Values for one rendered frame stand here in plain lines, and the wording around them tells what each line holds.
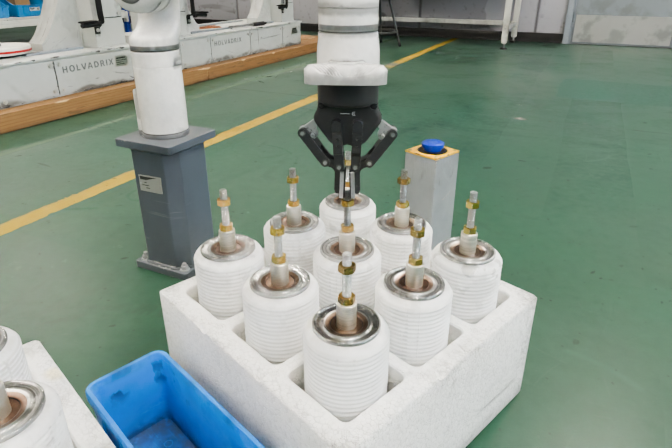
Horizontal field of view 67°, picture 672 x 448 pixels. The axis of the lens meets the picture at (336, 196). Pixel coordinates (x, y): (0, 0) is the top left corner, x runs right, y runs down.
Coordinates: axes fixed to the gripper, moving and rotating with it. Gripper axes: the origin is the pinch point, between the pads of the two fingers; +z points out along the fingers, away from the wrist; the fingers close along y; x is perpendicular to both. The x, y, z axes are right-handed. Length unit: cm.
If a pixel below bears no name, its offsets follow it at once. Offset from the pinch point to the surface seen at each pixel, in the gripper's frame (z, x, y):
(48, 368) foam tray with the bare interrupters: 16.9, 18.1, 34.1
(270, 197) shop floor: 35, -75, 26
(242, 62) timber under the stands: 30, -293, 86
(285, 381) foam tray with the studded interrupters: 17.0, 18.3, 6.1
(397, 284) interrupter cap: 9.8, 8.7, -6.6
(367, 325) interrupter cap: 9.8, 17.1, -3.0
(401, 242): 10.8, -3.9, -7.8
